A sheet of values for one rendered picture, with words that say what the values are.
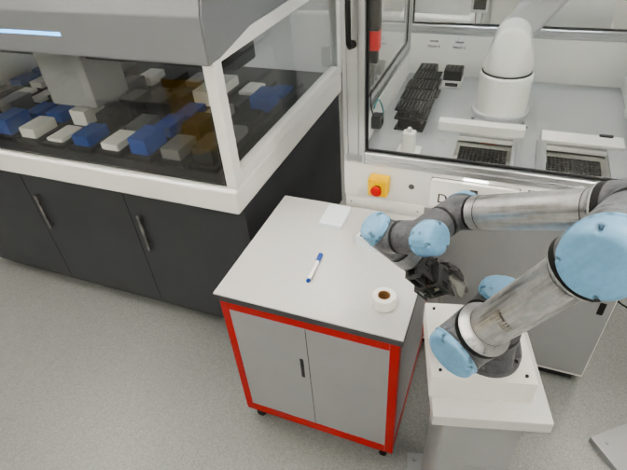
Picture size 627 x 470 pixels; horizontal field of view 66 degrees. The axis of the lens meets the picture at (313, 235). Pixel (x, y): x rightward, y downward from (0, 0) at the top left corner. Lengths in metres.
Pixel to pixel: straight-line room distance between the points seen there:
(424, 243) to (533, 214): 0.20
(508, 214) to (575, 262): 0.26
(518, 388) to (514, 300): 0.43
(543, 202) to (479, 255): 0.98
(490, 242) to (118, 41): 1.43
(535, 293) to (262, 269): 0.99
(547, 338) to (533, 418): 0.90
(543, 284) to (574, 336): 1.33
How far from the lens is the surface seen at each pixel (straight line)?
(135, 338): 2.62
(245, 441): 2.14
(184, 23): 1.56
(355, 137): 1.75
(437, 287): 1.19
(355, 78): 1.66
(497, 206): 1.02
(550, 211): 0.96
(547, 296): 0.87
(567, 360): 2.30
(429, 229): 0.99
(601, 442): 2.27
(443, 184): 1.74
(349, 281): 1.56
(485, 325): 0.99
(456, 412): 1.30
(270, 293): 1.55
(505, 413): 1.33
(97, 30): 1.78
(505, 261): 1.93
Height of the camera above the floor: 1.85
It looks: 39 degrees down
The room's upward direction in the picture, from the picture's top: 5 degrees counter-clockwise
